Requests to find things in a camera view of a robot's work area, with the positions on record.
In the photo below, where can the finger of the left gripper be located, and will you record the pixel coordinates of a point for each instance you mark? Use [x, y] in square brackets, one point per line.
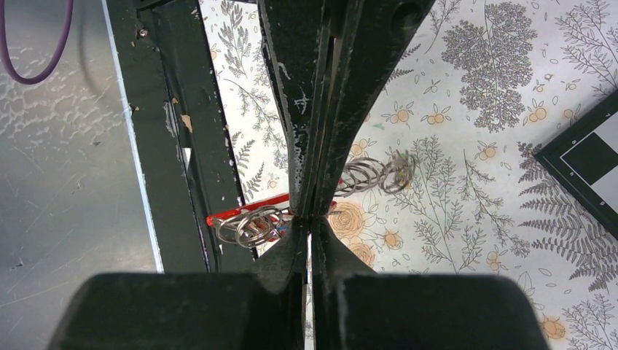
[373, 38]
[292, 32]

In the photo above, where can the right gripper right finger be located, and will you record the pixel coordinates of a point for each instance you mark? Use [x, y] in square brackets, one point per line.
[355, 307]

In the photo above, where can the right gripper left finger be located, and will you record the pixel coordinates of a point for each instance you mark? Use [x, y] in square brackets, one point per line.
[262, 308]

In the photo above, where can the red tag key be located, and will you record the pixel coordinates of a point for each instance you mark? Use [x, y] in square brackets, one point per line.
[280, 201]

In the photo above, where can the floral table mat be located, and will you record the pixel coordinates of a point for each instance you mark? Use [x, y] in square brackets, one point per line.
[483, 86]

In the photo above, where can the black grey checkerboard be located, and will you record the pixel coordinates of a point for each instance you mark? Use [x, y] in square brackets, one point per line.
[583, 159]

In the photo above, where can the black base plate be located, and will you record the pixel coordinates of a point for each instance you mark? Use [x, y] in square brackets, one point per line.
[178, 132]

